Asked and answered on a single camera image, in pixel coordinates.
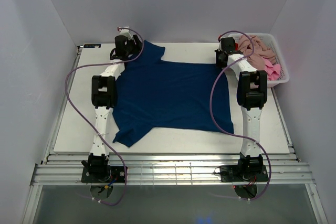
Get dark blue t shirt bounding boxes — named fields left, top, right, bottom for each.
left=112, top=41, right=234, bottom=147

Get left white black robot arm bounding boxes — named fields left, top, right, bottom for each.
left=85, top=35, right=142, bottom=182

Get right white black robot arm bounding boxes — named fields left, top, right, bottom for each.
left=215, top=37, right=268, bottom=183

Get beige pink t shirt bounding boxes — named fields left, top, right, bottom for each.
left=238, top=35, right=276, bottom=70

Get blue white label sticker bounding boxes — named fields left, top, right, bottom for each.
left=83, top=44, right=101, bottom=48

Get white perforated plastic basket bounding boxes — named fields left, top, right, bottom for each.
left=228, top=33, right=289, bottom=88

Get bright pink t shirt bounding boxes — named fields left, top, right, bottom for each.
left=264, top=59, right=281, bottom=81

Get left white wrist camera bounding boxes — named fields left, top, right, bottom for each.
left=115, top=27, right=138, bottom=46

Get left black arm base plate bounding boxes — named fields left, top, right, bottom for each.
left=80, top=166, right=125, bottom=183

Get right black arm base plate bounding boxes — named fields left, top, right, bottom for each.
left=219, top=165, right=269, bottom=182

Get aluminium frame rails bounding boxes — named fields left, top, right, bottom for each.
left=31, top=153, right=315, bottom=186

